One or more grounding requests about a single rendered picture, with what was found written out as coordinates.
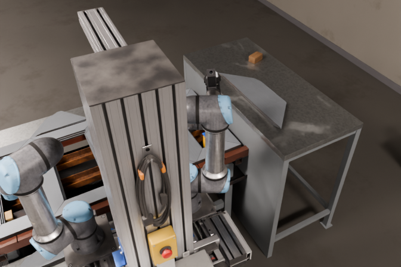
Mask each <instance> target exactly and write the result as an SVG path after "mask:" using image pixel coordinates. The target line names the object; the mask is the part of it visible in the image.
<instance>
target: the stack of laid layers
mask: <svg viewBox="0 0 401 267"><path fill-rule="evenodd" d="M88 130H89V127H88V126H87V127H86V128H85V130H82V131H79V132H75V133H72V134H70V135H66V136H63V137H60V138H57V140H59V141H60V142H63V141H67V140H69V139H72V138H76V137H79V136H82V135H85V137H86V139H87V141H88V144H89V146H90V149H91V151H92V153H93V155H94V158H95V160H96V162H97V164H98V161H97V157H96V155H95V150H94V148H93V146H92V145H91V143H90V141H89V139H88V138H87V136H86V133H87V131H88ZM241 146H242V144H241V145H238V146H236V147H233V148H230V149H228V150H226V151H225V152H224V153H227V152H229V151H232V150H235V149H237V148H240V147H241ZM10 154H12V153H10ZM10 154H7V155H4V156H1V157H2V158H4V157H5V156H9V155H10ZM204 161H205V159H202V160H200V161H198V162H195V163H192V164H193V165H196V164H199V163H202V162H204ZM98 167H99V166H98ZM54 170H55V174H56V176H57V180H58V183H59V186H60V189H61V193H62V195H63V198H64V201H65V200H67V199H66V195H65V193H64V189H63V186H62V184H61V180H60V177H59V174H58V171H57V168H56V165H55V166H54ZM105 200H107V197H105V198H102V199H101V200H97V201H95V202H93V203H90V204H89V205H90V206H93V205H95V204H98V203H101V202H102V201H105ZM0 218H1V224H3V223H5V218H4V210H3V205H2V198H1V193H0ZM31 229H33V227H32V226H31V227H29V228H26V229H23V230H21V231H19V232H16V233H13V234H11V235H8V236H6V237H3V238H0V242H1V241H4V240H7V239H9V238H11V237H14V236H17V235H19V234H22V233H24V232H27V231H30V230H31Z"/></svg>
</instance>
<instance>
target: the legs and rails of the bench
mask: <svg viewBox="0 0 401 267"><path fill-rule="evenodd" d="M361 130H362V128H361V129H358V130H356V131H354V132H351V133H349V134H347V135H344V136H342V137H340V138H337V139H335V140H333V141H330V142H328V143H326V144H323V145H321V146H319V147H316V148H314V149H312V150H310V151H307V152H305V153H302V154H300V155H298V156H296V157H293V158H291V159H289V161H292V160H295V159H297V158H299V157H302V156H304V155H306V154H308V153H311V152H313V151H316V150H318V149H320V148H322V147H325V146H327V145H329V144H332V143H333V142H336V141H339V140H341V139H343V138H345V137H348V136H349V138H348V142H347V145H346V149H345V152H344V155H343V159H342V161H341V165H340V168H339V171H338V175H337V178H336V181H335V184H334V188H333V190H332V194H331V198H330V200H329V204H328V203H327V202H326V201H325V200H324V199H323V198H322V197H321V196H320V195H319V194H318V193H317V192H316V191H315V190H314V189H313V188H312V187H311V186H310V185H309V184H308V183H307V182H306V181H305V180H304V179H303V178H302V177H301V176H300V175H299V174H298V173H297V172H296V171H295V170H294V169H293V168H292V166H291V165H290V164H289V165H288V170H289V171H290V172H291V173H292V174H293V176H294V177H295V178H296V179H297V180H298V181H299V182H300V183H301V184H302V185H303V186H304V187H305V188H306V189H307V190H308V191H309V192H310V193H311V194H312V196H313V197H314V198H315V199H316V200H317V201H318V202H319V203H320V204H321V205H322V206H323V207H324V208H325V210H324V211H322V212H320V213H318V214H316V215H314V216H312V217H310V218H308V219H306V220H304V221H302V222H300V223H298V224H296V225H294V226H292V227H290V228H288V229H286V230H284V231H282V232H280V233H278V234H276V236H275V239H274V241H275V242H276V241H278V240H280V239H282V238H283V237H286V236H287V235H289V234H292V233H293V232H295V231H298V230H299V229H301V228H303V227H305V226H307V225H309V224H311V223H313V222H315V221H316V220H318V219H320V218H322V217H324V219H323V221H321V222H320V224H321V225H322V226H323V227H324V228H325V229H327V228H329V227H331V226H332V224H331V220H332V217H333V214H334V211H335V208H336V205H337V202H338V199H339V196H340V193H341V190H342V187H343V184H344V180H345V178H346V174H347V171H348V168H349V165H350V162H351V159H352V157H353V153H354V150H355V148H356V144H357V141H358V139H359V135H360V132H361Z"/></svg>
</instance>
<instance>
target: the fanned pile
mask: <svg viewBox="0 0 401 267"><path fill-rule="evenodd" d="M64 261H65V258H64V252H63V250H62V251H61V252H60V253H59V254H58V255H57V256H55V257H53V258H52V259H51V260H46V259H45V258H44V257H43V256H42V255H41V254H40V253H39V252H38V251H36V252H34V253H33V254H32V255H30V256H29V257H27V258H25V260H24V261H23V263H22V264H21V265H20V267H52V266H55V265H57V264H59V263H62V262H64Z"/></svg>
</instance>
